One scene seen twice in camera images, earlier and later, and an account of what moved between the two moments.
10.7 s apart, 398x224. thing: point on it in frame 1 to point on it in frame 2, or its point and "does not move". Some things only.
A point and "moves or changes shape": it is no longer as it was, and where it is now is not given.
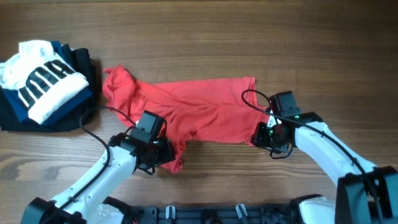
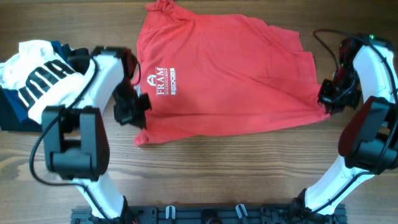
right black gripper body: x=267 y=137 to x=341 y=91
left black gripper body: x=162 y=150 to x=129 y=106
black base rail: x=270 y=214 does not move
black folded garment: x=79 y=61 does not move
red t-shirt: x=196 y=111 moves or changes shape
